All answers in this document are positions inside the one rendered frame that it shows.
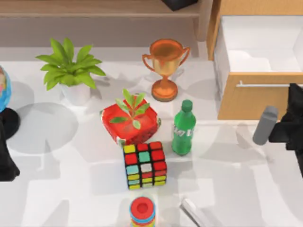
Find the stack of coloured rings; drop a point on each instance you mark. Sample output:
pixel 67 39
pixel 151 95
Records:
pixel 142 212

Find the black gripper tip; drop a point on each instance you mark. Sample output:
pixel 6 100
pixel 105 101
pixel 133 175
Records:
pixel 6 160

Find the open wooden shelf unit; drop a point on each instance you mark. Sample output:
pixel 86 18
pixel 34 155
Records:
pixel 99 11

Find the pale wooden drawer front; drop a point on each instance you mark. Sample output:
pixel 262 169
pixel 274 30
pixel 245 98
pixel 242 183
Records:
pixel 255 104

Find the bronze trophy cup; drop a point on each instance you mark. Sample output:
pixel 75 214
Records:
pixel 165 63

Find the green plant in white pot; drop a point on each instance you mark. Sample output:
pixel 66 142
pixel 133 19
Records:
pixel 67 68

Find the white elongated object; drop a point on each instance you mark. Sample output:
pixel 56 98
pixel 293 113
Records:
pixel 193 211

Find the multicoloured puzzle cube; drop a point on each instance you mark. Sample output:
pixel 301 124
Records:
pixel 144 165

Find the green bottle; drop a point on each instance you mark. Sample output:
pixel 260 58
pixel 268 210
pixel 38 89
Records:
pixel 183 132

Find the blue globe on black stand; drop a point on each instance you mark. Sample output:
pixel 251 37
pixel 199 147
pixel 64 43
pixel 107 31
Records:
pixel 4 89

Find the red pot with small plant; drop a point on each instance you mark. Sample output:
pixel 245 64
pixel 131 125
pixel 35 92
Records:
pixel 131 123

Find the black object on shelf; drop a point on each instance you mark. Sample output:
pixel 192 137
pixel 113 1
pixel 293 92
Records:
pixel 178 4

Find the wooden cupboard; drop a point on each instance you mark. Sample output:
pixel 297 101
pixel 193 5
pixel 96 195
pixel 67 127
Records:
pixel 214 28

